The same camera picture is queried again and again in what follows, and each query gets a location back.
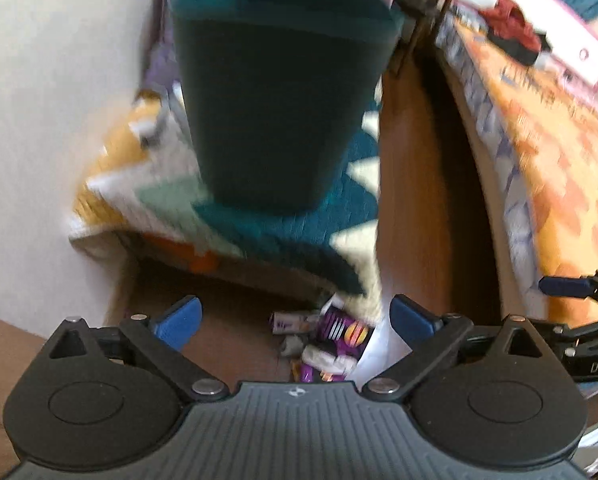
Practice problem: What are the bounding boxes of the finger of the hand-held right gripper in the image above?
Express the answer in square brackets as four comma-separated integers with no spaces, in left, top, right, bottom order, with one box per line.
[538,269,598,312]

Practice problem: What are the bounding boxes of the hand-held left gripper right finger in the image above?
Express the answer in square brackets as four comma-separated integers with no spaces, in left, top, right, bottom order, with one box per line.
[360,294,556,404]

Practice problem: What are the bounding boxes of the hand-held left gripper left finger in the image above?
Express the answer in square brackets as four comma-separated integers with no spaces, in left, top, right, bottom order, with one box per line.
[43,295,231,404]

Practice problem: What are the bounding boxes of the purple snack packet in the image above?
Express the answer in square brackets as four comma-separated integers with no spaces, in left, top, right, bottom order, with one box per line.
[318,309,374,350]

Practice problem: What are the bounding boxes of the white tissue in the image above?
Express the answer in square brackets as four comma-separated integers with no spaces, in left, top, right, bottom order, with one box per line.
[300,344,361,373]

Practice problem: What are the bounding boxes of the white purple wrapper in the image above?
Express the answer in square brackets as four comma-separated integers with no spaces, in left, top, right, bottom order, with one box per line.
[270,311,321,337]

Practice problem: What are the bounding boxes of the small purple wrapper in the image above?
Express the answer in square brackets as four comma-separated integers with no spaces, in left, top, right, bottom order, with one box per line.
[290,360,331,385]

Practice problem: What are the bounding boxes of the dark teal plastic bin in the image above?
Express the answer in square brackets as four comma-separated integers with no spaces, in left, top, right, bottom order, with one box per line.
[170,0,406,217]

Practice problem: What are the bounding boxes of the white paper sheet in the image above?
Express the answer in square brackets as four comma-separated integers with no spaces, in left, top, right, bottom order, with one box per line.
[353,324,411,387]

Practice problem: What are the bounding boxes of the orange cloth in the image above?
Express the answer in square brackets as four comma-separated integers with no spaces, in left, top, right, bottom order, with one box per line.
[148,236,221,272]

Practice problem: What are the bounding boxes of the patchwork triangle quilt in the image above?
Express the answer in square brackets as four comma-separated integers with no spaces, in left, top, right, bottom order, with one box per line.
[68,87,386,322]

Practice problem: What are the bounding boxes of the bed with orange cover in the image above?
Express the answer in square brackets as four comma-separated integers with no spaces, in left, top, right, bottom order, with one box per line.
[433,0,598,323]

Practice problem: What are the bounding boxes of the beige wooden door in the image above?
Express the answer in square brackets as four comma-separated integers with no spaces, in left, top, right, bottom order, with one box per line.
[0,309,55,471]

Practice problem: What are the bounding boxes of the black clothing pile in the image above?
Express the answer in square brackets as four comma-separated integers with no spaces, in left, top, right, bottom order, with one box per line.
[499,34,554,67]

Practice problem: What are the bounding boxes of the pink white headboard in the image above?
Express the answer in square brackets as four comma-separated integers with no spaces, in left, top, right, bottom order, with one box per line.
[493,0,598,95]

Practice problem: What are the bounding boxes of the red clothing pile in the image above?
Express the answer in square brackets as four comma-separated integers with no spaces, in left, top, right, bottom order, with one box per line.
[478,0,544,55]

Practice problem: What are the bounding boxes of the dark wooden chair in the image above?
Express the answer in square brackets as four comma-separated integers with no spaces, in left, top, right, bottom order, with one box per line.
[388,0,468,77]

